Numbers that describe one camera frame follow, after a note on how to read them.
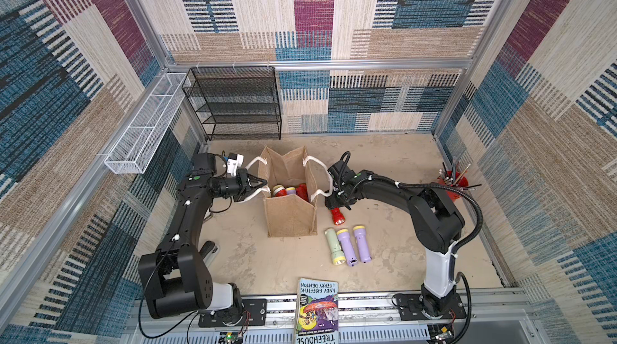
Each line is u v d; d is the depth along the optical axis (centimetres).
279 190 89
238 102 109
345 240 84
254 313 73
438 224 51
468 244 51
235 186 71
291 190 91
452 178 93
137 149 71
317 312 71
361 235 85
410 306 74
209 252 82
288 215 84
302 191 91
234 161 76
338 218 91
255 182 77
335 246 83
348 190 72
